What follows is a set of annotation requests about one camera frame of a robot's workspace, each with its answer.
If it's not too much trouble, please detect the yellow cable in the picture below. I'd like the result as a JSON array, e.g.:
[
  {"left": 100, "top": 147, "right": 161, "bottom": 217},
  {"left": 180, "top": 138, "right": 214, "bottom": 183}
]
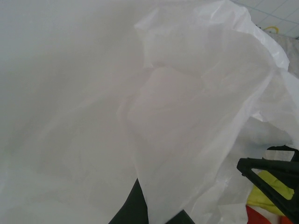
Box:
[{"left": 263, "top": 25, "right": 280, "bottom": 35}]

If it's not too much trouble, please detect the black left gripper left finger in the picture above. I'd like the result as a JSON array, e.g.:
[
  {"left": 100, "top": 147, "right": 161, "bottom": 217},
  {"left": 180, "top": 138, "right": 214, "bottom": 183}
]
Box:
[{"left": 109, "top": 178, "right": 195, "bottom": 224}]

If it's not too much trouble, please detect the wrinkled red toy fruit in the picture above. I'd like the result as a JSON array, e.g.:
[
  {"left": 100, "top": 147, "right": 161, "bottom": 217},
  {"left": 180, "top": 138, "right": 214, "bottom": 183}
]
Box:
[{"left": 244, "top": 204, "right": 299, "bottom": 224}]

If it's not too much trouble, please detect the green squishy toy fruit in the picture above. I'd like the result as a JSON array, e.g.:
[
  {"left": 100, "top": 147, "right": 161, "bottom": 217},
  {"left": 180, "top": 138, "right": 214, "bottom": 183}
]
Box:
[{"left": 247, "top": 170, "right": 295, "bottom": 216}]

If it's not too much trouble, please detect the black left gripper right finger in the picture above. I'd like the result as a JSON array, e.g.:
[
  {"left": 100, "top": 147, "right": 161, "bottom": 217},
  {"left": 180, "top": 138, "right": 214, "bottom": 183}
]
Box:
[{"left": 236, "top": 144, "right": 299, "bottom": 224}]

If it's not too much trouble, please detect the white plastic bag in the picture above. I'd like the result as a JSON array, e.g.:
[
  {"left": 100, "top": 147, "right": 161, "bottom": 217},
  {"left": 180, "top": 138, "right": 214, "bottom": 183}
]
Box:
[{"left": 0, "top": 0, "right": 299, "bottom": 224}]

